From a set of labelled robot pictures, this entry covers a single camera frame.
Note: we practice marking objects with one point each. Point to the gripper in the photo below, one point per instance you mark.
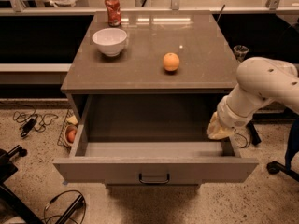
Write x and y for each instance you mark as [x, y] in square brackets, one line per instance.
[231, 117]

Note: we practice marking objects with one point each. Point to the grey top drawer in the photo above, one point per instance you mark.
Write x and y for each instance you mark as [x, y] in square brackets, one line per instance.
[151, 139]

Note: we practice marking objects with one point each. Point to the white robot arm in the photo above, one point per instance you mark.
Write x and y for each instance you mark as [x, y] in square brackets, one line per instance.
[260, 82]

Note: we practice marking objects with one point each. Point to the grey drawer cabinet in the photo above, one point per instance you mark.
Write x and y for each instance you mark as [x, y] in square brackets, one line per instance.
[207, 65]

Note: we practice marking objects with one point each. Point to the black bar right floor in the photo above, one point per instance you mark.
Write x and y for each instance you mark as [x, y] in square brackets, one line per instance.
[255, 138]

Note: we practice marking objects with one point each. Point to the black chair leg right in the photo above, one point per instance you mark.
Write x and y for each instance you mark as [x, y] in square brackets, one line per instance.
[275, 167]

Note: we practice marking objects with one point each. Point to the orange fruit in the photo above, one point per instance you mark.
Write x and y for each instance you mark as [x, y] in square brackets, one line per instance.
[171, 62]

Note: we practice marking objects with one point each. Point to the clear glass cup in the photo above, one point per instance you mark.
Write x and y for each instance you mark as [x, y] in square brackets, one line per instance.
[240, 52]

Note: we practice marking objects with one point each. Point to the white ceramic bowl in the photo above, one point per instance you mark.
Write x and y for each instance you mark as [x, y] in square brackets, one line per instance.
[110, 41]

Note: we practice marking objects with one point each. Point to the red apple in basket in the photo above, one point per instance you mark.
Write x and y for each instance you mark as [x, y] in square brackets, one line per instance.
[70, 136]

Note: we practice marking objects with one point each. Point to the crushed red soda can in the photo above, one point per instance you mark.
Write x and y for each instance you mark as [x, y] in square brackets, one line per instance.
[113, 12]

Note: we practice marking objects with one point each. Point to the black chair base left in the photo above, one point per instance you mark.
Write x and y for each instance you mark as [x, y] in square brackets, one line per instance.
[7, 186]

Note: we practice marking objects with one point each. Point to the wire basket on floor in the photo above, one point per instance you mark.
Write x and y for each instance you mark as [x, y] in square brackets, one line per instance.
[70, 123]

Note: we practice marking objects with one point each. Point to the black power adapter with cable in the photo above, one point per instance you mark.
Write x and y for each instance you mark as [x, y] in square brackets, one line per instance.
[30, 120]

